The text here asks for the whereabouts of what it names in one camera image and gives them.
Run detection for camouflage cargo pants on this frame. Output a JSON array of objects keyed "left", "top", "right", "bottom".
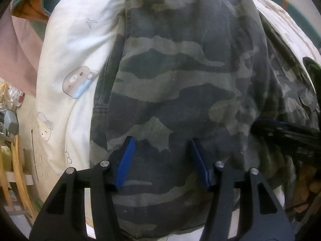
[{"left": 90, "top": 0, "right": 319, "bottom": 240}]

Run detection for wooden chair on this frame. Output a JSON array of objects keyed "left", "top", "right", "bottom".
[{"left": 1, "top": 134, "right": 37, "bottom": 218}]

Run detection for olive green garment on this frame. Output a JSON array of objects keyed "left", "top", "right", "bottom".
[{"left": 303, "top": 57, "right": 320, "bottom": 91}]

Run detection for white cartoon print duvet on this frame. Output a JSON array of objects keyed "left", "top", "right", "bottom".
[{"left": 35, "top": 0, "right": 321, "bottom": 239}]

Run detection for pink hanging curtain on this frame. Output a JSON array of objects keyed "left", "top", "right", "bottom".
[{"left": 1, "top": 7, "right": 43, "bottom": 97}]

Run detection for teal and orange blanket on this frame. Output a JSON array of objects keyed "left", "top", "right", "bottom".
[{"left": 11, "top": 0, "right": 76, "bottom": 23}]

